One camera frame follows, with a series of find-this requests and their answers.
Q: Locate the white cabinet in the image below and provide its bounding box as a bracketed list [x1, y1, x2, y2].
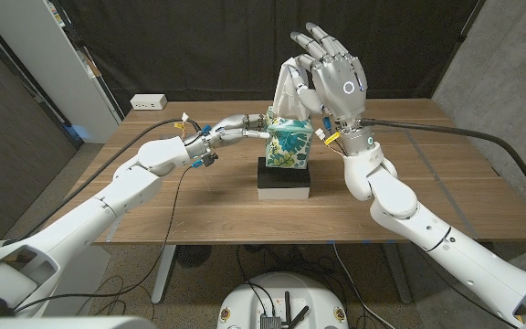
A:
[0, 0, 122, 144]

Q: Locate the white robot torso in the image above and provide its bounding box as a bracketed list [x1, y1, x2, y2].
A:
[0, 314, 157, 329]

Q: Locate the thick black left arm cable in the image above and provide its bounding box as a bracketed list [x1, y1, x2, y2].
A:
[2, 118, 186, 248]

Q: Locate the white floor cable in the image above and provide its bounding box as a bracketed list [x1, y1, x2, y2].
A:
[332, 242, 396, 329]

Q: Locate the black foam block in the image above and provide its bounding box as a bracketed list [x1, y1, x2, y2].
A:
[257, 156, 311, 190]

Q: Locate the white base block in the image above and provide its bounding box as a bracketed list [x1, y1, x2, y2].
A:
[257, 186, 311, 201]

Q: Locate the white power strip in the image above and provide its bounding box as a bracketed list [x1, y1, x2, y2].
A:
[130, 93, 168, 111]

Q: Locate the teal floral tissue box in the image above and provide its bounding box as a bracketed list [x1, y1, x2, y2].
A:
[265, 105, 315, 170]

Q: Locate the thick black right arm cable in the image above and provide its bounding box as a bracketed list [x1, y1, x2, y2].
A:
[361, 117, 526, 216]

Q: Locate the white tissue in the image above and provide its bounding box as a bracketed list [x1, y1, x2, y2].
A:
[271, 57, 312, 121]

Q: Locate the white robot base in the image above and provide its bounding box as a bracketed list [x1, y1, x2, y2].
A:
[216, 271, 349, 329]

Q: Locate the black curtain backdrop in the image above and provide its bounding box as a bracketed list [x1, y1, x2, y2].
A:
[57, 0, 486, 115]

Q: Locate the small grey electronics box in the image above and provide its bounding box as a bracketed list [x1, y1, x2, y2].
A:
[259, 313, 282, 329]

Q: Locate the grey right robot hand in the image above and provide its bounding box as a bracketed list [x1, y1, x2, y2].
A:
[289, 22, 376, 157]

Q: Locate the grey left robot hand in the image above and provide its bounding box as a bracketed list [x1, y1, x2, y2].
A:
[184, 112, 271, 159]

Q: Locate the black round floor fan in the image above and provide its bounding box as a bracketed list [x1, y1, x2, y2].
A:
[174, 244, 213, 269]

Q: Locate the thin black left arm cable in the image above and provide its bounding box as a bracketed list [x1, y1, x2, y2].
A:
[14, 166, 192, 314]

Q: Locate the slanted black antenna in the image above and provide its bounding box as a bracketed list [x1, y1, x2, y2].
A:
[289, 304, 310, 329]

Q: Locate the grey table leg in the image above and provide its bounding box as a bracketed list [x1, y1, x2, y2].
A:
[383, 242, 414, 305]

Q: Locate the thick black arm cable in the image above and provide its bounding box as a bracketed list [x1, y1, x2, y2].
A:
[2, 118, 186, 248]
[361, 117, 526, 216]

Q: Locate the white table leg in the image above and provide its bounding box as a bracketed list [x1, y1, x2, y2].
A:
[151, 244, 177, 305]

